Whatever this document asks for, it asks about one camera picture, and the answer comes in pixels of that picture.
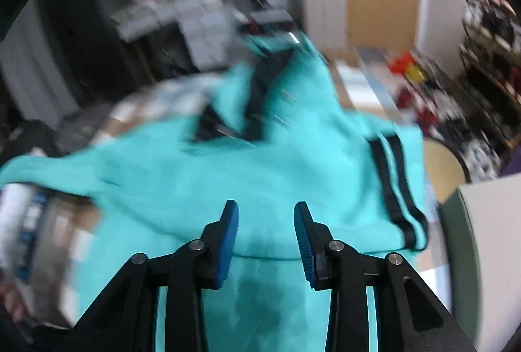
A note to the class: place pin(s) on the round chair with beige seat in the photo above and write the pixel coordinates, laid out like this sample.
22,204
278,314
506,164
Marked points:
443,169

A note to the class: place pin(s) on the white drawer cabinet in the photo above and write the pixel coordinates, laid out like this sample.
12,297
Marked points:
199,30

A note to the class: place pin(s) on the row of shoes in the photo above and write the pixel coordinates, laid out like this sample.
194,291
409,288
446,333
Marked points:
460,124

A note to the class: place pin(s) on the teal sweatshirt with black stripes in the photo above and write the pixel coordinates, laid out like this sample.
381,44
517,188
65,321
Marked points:
285,164

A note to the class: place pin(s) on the wooden shoe rack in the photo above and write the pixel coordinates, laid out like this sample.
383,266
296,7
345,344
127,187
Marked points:
488,63

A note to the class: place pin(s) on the tall white cabinet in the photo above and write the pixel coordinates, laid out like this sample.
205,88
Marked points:
323,10

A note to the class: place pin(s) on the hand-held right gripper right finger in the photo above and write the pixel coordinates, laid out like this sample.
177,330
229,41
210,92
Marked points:
303,246

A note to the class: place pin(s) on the grey-green box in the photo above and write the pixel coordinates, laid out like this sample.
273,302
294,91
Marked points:
496,254

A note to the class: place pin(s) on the black low cabinet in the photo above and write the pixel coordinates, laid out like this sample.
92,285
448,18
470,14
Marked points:
101,63

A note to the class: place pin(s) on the silver hard-shell suitcase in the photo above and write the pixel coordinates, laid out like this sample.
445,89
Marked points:
270,16

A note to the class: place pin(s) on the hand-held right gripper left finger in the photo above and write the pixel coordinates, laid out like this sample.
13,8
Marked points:
228,246

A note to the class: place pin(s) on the purple cloth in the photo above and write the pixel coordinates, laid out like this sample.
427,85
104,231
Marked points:
513,167

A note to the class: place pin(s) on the checked tablecloth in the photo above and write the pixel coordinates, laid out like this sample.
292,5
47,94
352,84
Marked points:
171,99

